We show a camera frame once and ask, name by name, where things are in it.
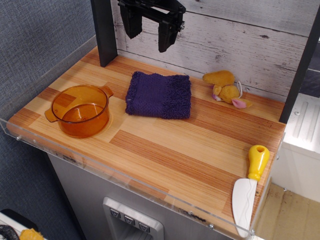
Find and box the black vertical post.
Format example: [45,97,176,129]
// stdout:
[90,0,118,67]
[279,20,320,124]

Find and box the black right vertical post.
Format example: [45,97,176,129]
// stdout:
[279,20,320,124]

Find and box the white ridged side surface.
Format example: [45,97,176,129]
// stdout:
[284,93,320,154]

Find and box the black braided cable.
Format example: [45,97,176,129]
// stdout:
[0,224,18,240]

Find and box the yellow handled white toy knife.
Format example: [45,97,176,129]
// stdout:
[231,145,270,239]

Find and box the orange transparent plastic pot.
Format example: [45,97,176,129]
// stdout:
[44,85,113,138]

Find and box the silver dispenser panel with buttons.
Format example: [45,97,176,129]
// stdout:
[102,197,165,240]

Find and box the yellow plush potato toy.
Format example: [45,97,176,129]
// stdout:
[202,70,253,109]

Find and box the yellow object bottom left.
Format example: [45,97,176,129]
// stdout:
[19,228,45,240]

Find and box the clear acrylic counter guard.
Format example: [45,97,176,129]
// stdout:
[7,32,290,238]

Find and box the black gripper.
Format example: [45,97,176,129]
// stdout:
[118,0,186,53]

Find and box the black left vertical post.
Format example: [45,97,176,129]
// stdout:
[90,0,118,67]

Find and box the grey toy fridge cabinet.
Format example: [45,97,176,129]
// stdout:
[48,155,228,240]

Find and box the purple folded towel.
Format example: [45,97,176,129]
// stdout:
[125,71,192,120]

